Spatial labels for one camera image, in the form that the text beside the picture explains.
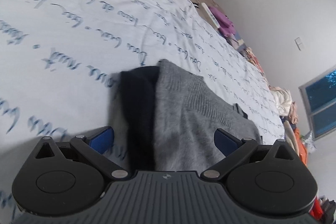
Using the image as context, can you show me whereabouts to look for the window with grey frame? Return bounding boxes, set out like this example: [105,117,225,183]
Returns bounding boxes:
[299,67,336,139]

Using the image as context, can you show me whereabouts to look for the grey and navy sweater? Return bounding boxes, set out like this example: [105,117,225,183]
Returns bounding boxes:
[117,60,262,172]

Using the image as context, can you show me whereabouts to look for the white remote control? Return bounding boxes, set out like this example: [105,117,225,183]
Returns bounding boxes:
[199,2,220,30]

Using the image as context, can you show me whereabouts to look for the white wall switch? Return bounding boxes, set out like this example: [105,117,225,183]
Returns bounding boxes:
[294,37,305,51]

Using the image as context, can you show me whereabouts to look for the pile of clothes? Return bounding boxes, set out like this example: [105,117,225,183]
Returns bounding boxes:
[231,32,336,224]

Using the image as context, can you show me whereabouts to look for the purple cloth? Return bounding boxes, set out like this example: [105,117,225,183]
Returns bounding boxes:
[209,6,236,37]

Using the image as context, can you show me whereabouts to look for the white bedsheet with script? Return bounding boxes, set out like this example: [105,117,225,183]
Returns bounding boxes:
[1,0,284,223]

